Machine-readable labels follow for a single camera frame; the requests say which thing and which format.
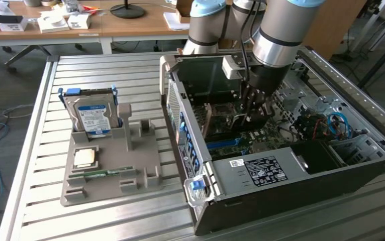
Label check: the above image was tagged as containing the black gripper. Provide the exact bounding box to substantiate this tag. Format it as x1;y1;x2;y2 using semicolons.
242;65;290;118

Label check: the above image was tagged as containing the metal CPU socket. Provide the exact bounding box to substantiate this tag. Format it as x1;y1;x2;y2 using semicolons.
212;104;234;116

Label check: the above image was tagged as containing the green motherboard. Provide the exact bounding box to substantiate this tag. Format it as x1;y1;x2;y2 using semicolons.
189;90;294;161

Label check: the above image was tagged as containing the blue expansion slot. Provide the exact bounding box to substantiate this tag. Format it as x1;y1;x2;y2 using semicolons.
207;139;240;149

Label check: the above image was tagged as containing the wooden cabinet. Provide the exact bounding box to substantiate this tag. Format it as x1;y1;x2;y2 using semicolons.
299;0;369;61

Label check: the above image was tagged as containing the grey power supply with label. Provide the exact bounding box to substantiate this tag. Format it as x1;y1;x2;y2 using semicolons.
211;147;308;196

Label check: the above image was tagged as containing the white paper stack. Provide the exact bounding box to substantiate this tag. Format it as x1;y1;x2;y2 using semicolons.
163;12;189;31

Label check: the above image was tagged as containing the brown cardboard box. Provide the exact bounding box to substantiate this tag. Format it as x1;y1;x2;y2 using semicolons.
175;0;193;18

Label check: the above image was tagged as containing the grey metal disk bay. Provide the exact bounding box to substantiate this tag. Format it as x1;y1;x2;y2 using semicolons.
327;133;385;166

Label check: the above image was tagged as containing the open black PC case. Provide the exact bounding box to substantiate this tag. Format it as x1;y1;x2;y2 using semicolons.
157;46;385;236

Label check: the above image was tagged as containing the black round lamp base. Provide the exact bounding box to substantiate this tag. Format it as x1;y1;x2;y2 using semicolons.
109;0;145;20

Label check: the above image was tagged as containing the hard disk in blue carrier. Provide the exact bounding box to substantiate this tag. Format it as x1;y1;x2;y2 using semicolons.
57;85;119;139

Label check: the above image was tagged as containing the grey plastic parts rack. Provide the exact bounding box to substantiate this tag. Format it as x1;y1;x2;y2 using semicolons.
60;103;164;208

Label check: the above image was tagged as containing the orange packet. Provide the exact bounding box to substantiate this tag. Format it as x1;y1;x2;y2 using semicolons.
81;5;100;16

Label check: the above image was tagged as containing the small white labelled box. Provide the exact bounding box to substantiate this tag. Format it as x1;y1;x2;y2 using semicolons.
66;14;90;30

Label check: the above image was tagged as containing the green RAM stick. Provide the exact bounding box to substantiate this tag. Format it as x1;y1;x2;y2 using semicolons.
68;165;135;179

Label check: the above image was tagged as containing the silver CPU chip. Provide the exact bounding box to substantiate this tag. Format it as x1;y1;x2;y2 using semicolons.
73;148;97;168

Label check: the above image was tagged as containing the white box with tape roll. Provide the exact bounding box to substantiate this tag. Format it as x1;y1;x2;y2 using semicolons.
37;11;69;33

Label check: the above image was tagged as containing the white box with black lid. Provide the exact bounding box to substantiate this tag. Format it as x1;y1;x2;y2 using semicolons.
0;15;29;32

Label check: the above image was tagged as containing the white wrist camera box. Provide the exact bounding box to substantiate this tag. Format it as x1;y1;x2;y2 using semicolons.
221;55;247;80

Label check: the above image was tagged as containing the black camera cable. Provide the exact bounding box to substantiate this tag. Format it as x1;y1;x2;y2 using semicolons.
240;0;259;83

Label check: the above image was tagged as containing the red and black wire bundle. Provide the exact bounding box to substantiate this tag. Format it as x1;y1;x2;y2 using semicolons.
292;114;330;141

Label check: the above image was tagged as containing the blue disk wire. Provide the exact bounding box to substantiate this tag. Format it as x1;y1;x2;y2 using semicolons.
326;112;354;140

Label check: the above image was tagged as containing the wooden desk white frame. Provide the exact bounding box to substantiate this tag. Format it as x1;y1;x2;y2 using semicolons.
101;0;286;55
0;0;104;48

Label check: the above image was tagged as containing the clear case handle blue clip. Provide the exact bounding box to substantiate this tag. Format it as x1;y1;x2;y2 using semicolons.
181;174;213;207

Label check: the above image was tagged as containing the grey floor cable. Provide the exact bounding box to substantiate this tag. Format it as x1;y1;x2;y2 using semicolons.
0;104;34;120

